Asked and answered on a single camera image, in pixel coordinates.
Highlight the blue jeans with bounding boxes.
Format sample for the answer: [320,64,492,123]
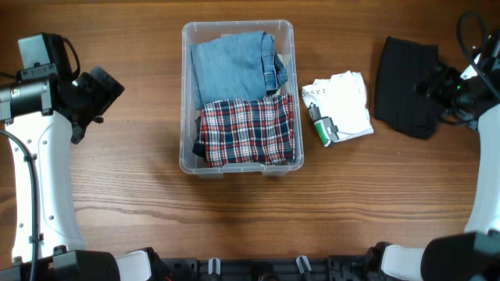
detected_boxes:
[191,30,288,110]

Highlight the black garment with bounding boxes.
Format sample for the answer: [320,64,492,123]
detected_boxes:
[373,37,441,140]

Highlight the clear plastic storage bin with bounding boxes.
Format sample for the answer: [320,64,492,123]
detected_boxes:
[179,20,305,178]

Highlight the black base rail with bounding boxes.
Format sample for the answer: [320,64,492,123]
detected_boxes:
[162,243,392,281]

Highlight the red plaid shirt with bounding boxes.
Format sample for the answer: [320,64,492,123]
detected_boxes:
[192,93,295,168]

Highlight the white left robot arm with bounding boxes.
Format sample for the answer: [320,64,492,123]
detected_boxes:
[1,66,174,280]

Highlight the white printed t-shirt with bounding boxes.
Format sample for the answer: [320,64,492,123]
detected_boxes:
[302,71,373,147]

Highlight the cream cloth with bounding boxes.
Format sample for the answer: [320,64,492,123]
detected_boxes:
[278,54,291,93]

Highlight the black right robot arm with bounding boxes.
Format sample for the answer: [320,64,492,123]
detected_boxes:
[368,31,499,280]

